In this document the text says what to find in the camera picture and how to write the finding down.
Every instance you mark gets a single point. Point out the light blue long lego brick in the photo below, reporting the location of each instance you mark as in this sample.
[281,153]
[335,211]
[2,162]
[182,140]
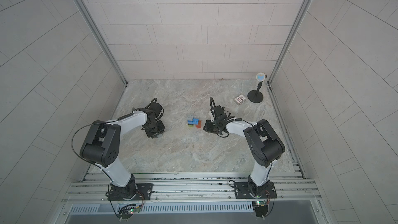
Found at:
[194,121]

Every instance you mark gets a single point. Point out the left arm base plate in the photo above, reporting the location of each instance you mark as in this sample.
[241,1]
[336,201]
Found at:
[143,191]

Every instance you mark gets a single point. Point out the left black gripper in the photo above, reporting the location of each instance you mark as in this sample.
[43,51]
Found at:
[155,129]

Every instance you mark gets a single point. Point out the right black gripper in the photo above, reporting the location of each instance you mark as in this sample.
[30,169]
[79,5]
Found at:
[210,126]

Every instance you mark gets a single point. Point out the right circuit board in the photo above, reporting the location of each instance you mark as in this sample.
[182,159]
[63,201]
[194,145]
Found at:
[261,209]

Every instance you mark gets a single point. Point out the circuit board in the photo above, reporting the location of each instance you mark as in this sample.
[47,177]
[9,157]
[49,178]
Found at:
[261,209]
[128,211]

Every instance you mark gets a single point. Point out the aluminium rail frame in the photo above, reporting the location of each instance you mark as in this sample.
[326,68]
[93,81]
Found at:
[193,187]

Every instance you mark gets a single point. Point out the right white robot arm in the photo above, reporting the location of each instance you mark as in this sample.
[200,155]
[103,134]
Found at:
[264,144]

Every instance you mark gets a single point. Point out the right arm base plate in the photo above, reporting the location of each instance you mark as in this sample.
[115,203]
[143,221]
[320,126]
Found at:
[246,190]

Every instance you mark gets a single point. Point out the left circuit board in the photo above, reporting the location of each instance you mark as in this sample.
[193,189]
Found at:
[128,211]

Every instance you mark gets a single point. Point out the red orange lego brick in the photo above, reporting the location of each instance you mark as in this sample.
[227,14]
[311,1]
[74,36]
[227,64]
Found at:
[199,124]

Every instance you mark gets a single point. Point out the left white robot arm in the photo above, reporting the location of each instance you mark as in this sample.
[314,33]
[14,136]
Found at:
[102,144]

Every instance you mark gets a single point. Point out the black stand with round disc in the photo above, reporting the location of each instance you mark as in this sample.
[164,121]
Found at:
[256,96]

